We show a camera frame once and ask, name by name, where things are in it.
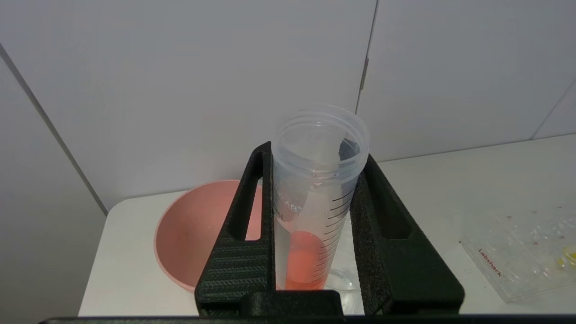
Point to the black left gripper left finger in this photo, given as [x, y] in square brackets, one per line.
[238, 270]

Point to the clear acrylic test tube rack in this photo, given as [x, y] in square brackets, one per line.
[517, 256]

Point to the test tube with yellow pigment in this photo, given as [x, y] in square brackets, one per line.
[570, 256]

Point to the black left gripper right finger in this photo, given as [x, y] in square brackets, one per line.
[405, 270]

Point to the clear plastic beaker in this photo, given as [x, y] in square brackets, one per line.
[342, 279]

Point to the pink plastic bowl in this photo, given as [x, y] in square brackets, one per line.
[189, 234]

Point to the test tube with red pigment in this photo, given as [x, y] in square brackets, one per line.
[315, 202]

